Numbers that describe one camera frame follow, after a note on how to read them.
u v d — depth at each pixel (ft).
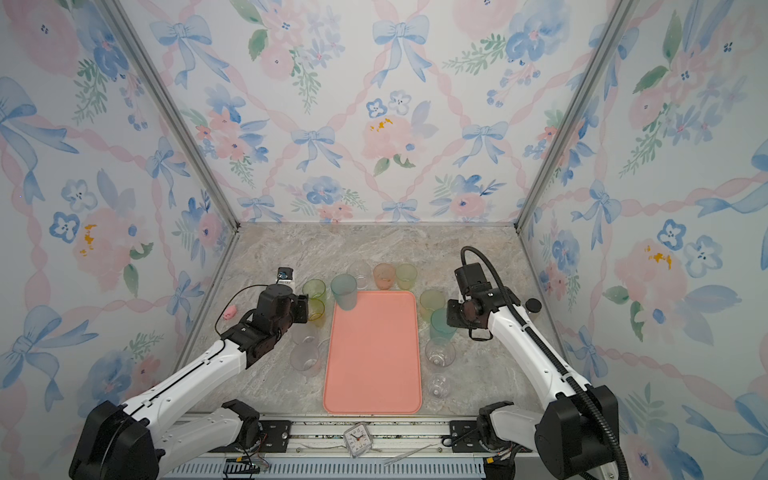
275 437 2.44
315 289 3.14
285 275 2.35
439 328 2.68
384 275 3.30
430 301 3.18
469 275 2.08
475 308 1.86
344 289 3.01
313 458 2.32
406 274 3.48
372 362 2.81
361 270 3.43
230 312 3.09
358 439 2.36
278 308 2.06
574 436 1.28
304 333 2.93
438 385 2.68
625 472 1.17
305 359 2.80
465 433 2.40
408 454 2.36
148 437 1.33
